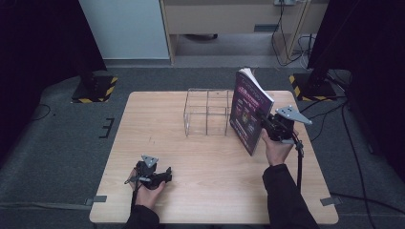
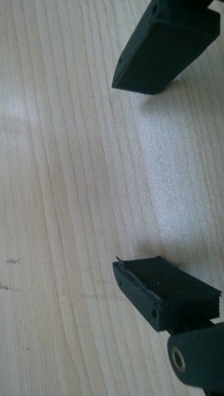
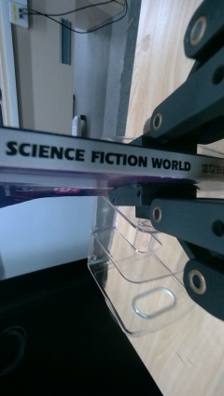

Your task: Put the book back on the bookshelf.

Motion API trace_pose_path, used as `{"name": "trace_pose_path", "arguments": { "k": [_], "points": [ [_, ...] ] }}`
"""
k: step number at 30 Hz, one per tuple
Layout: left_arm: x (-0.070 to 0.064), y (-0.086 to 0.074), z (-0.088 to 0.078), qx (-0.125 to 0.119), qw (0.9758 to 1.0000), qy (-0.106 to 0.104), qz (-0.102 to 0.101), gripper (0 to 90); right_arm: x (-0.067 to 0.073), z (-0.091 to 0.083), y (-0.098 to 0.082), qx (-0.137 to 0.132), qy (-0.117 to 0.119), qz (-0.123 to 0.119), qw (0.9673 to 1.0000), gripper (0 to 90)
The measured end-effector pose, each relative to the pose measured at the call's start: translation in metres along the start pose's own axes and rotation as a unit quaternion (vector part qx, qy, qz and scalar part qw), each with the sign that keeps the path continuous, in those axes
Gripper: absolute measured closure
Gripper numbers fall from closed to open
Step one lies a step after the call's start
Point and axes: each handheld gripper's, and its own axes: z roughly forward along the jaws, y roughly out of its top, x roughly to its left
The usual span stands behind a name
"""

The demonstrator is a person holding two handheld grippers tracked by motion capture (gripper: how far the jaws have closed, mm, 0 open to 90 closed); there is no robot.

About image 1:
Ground person's right hand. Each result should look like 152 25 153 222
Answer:
261 126 300 168

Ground thin black floor cable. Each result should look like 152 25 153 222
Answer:
30 103 52 122

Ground person's left hand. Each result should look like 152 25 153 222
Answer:
128 168 167 212

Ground dark curtain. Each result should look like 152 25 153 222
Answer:
306 0 405 184
0 0 108 163

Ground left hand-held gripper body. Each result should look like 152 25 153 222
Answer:
123 154 164 191

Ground clear acrylic rack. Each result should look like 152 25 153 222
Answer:
182 88 237 138

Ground striped black stand base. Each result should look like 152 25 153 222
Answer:
288 73 338 102
71 74 119 104

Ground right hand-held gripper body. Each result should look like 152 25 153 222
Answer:
266 105 313 145

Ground grey tape piece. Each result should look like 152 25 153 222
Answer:
320 196 344 207
84 195 108 206

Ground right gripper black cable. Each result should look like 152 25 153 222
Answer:
290 132 306 194

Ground purple magazine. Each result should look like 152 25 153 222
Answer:
228 67 275 157

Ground white panel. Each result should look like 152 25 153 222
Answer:
78 0 171 61

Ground black stand pole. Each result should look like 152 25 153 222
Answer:
306 18 343 92
75 37 98 92

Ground black floor tape mark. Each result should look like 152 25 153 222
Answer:
97 117 116 139

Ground dark round object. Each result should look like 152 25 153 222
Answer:
183 33 220 42

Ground black hanging desk cables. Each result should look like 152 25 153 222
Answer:
270 0 317 68

